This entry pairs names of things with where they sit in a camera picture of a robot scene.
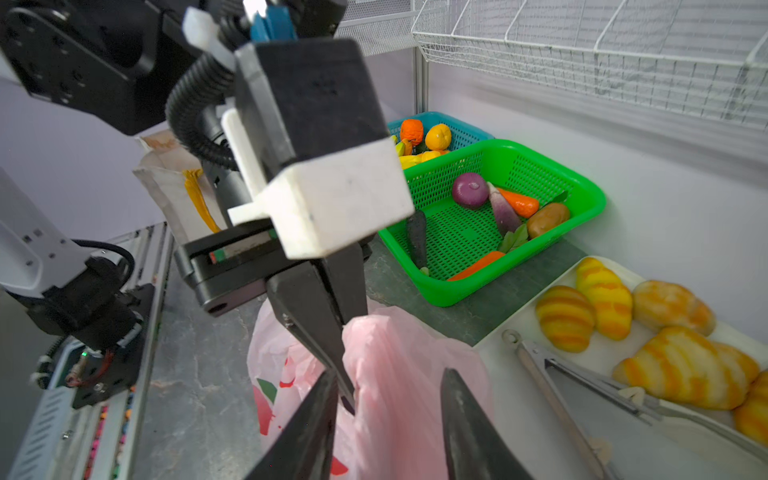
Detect white canvas tote bag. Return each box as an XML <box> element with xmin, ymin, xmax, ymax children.
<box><xmin>133</xmin><ymin>130</ymin><xmax>227</xmax><ymax>245</ymax></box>

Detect toy croissant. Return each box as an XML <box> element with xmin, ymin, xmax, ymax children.
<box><xmin>612</xmin><ymin>327</ymin><xmax>760</xmax><ymax>410</ymax></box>

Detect teal plastic basket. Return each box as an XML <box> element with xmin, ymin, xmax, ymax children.
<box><xmin>388</xmin><ymin>111</ymin><xmax>494</xmax><ymax>152</ymax></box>

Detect brown toy potato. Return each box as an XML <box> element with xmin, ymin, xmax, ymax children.
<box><xmin>527</xmin><ymin>203</ymin><xmax>571</xmax><ymax>239</ymax></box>

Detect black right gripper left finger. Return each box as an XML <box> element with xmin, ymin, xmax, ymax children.
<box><xmin>245</xmin><ymin>372</ymin><xmax>338</xmax><ymax>480</ymax></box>

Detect purple toy sweet potato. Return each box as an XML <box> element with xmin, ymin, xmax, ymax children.
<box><xmin>487</xmin><ymin>182</ymin><xmax>522</xmax><ymax>237</ymax></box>

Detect striped toy bread roll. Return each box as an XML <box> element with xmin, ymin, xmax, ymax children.
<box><xmin>535</xmin><ymin>285</ymin><xmax>596</xmax><ymax>353</ymax></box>

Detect orange toy carrot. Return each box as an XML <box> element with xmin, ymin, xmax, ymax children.
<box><xmin>449</xmin><ymin>250</ymin><xmax>505</xmax><ymax>281</ymax></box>
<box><xmin>499</xmin><ymin>189</ymin><xmax>540</xmax><ymax>219</ymax></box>

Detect pink plastic grocery bag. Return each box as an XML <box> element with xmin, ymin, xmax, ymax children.
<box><xmin>247</xmin><ymin>301</ymin><xmax>493</xmax><ymax>479</ymax></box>

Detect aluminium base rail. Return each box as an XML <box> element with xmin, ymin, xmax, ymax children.
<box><xmin>8</xmin><ymin>223</ymin><xmax>174</xmax><ymax>479</ymax></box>

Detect yellow toy banana bunch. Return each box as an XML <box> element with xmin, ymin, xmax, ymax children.
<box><xmin>395</xmin><ymin>141</ymin><xmax>450</xmax><ymax>170</ymax></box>

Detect white bread tray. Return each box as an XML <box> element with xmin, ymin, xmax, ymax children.
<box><xmin>473</xmin><ymin>255</ymin><xmax>768</xmax><ymax>480</ymax></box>

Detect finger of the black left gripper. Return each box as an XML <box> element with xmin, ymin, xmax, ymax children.
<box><xmin>320</xmin><ymin>243</ymin><xmax>368</xmax><ymax>324</ymax></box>
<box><xmin>266</xmin><ymin>263</ymin><xmax>355</xmax><ymax>414</ymax></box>

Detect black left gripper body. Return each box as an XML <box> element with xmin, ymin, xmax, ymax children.
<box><xmin>175</xmin><ymin>220</ymin><xmax>372</xmax><ymax>317</ymax></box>

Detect green plastic basket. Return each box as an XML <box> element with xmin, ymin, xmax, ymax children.
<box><xmin>379</xmin><ymin>139</ymin><xmax>607</xmax><ymax>307</ymax></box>

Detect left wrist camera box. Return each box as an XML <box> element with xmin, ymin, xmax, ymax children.
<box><xmin>221</xmin><ymin>38</ymin><xmax>414</xmax><ymax>260</ymax></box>

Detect dark green toy cucumber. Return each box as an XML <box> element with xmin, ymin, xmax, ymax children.
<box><xmin>406</xmin><ymin>210</ymin><xmax>429</xmax><ymax>275</ymax></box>

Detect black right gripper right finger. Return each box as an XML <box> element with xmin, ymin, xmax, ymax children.
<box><xmin>440</xmin><ymin>368</ymin><xmax>532</xmax><ymax>480</ymax></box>

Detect toy bread bun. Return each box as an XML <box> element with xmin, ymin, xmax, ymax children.
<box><xmin>632</xmin><ymin>280</ymin><xmax>717</xmax><ymax>336</ymax></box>

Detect orange toy tangerine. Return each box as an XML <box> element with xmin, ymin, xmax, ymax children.
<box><xmin>399</xmin><ymin>118</ymin><xmax>424</xmax><ymax>146</ymax></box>

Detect striped toy bread loaf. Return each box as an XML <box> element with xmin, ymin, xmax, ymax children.
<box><xmin>576</xmin><ymin>257</ymin><xmax>633</xmax><ymax>341</ymax></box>

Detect yellow-orange toy citrus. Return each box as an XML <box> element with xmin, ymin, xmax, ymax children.
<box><xmin>424</xmin><ymin>124</ymin><xmax>452</xmax><ymax>151</ymax></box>

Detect white wire wall shelf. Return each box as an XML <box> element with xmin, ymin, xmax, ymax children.
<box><xmin>338</xmin><ymin>0</ymin><xmax>767</xmax><ymax>131</ymax></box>

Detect metal bread tongs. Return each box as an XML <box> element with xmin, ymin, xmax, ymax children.
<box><xmin>502</xmin><ymin>328</ymin><xmax>768</xmax><ymax>480</ymax></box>

